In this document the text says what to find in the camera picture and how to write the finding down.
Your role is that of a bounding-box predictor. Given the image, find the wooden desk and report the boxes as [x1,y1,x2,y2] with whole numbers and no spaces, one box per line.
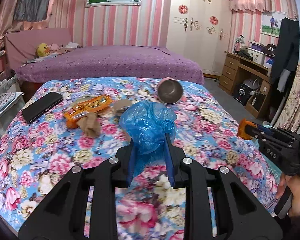
[219,51,273,119]

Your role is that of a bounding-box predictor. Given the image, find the beige sock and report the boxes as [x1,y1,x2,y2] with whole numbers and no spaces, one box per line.
[112,99,132,117]
[79,112,100,138]

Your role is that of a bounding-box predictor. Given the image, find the white wardrobe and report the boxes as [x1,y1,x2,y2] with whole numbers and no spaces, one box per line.
[166,0,233,75]

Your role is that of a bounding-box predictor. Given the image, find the dark hanging coat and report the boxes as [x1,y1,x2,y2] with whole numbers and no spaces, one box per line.
[269,17,300,93]

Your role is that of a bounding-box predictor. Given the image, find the grey window curtain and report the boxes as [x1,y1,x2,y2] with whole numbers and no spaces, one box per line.
[12,0,54,22]

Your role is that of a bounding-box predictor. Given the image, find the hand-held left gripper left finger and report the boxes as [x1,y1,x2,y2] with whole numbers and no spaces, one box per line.
[18,137,137,240]

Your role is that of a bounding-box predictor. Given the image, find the white storage box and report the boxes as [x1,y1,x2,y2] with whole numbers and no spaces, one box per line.
[247,46,268,65]

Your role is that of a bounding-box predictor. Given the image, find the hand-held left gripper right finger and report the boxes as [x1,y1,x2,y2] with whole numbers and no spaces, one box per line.
[164,133,283,240]

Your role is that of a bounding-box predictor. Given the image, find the cardboard box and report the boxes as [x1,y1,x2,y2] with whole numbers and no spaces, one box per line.
[246,91,265,118]

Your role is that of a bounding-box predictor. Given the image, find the couple wall poster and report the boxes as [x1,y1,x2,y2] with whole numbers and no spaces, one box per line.
[260,11,288,37]

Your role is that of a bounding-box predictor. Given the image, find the black box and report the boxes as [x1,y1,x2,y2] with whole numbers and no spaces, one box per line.
[234,82,252,105]

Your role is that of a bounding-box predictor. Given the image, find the black phone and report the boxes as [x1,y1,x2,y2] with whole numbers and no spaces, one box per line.
[22,92,63,124]

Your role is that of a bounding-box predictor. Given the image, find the polka dot cushion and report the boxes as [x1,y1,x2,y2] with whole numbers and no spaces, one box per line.
[0,91,24,120]

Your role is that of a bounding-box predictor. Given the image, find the desk lamp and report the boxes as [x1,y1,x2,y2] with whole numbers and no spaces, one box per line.
[234,35,245,53]

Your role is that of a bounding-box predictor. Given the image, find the crumpled clothes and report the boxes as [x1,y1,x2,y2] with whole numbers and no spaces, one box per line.
[61,41,83,53]

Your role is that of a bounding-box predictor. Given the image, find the yellow duck plush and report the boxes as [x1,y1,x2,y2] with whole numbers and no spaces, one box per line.
[36,43,50,57]

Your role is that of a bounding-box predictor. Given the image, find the blue plastic bag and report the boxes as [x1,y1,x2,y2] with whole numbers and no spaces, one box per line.
[119,100,178,178]

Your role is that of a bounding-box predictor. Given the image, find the floral curtain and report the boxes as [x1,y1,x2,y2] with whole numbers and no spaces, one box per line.
[274,62,300,133]

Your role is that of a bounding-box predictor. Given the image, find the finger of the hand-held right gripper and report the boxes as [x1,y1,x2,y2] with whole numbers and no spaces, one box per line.
[249,130,294,147]
[247,122,280,133]

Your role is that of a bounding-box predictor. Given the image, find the orange snack packet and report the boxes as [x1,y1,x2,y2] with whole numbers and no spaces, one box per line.
[64,94,113,128]

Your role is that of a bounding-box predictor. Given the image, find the pink headboard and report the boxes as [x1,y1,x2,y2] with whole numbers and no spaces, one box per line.
[4,27,74,70]

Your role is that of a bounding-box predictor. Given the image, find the pink steel mug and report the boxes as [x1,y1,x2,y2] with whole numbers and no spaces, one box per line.
[157,78,186,105]

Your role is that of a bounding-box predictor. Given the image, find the pink window curtain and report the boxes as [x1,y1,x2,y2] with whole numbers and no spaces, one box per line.
[0,0,88,48]

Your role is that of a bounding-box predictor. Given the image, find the bed with purple sheet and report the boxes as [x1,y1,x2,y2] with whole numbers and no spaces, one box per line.
[15,45,205,90]

